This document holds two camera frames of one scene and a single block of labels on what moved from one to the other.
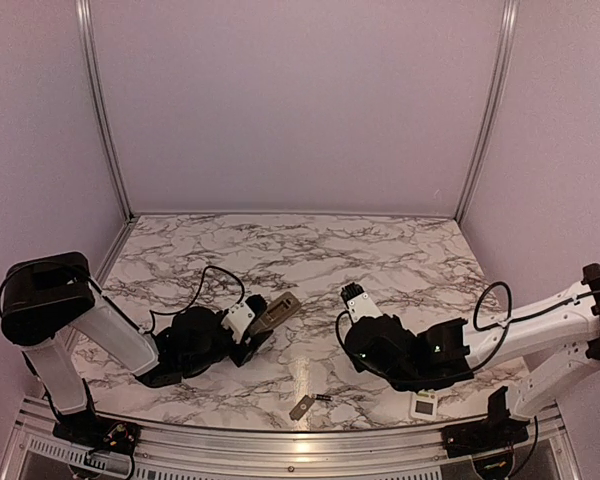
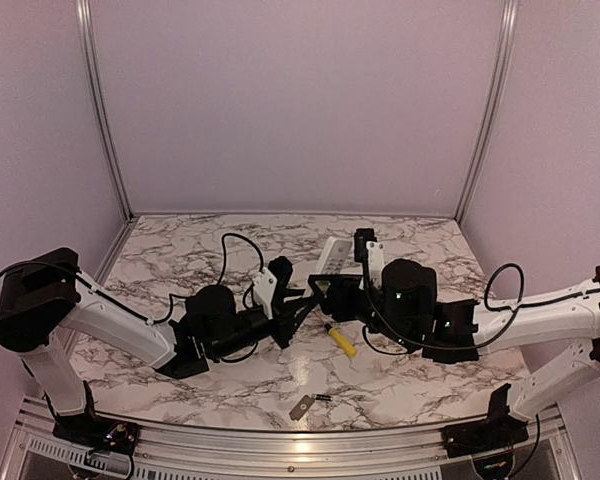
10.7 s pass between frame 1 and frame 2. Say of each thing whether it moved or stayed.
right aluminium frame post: stayed
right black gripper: moved
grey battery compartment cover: stayed
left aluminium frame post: stayed
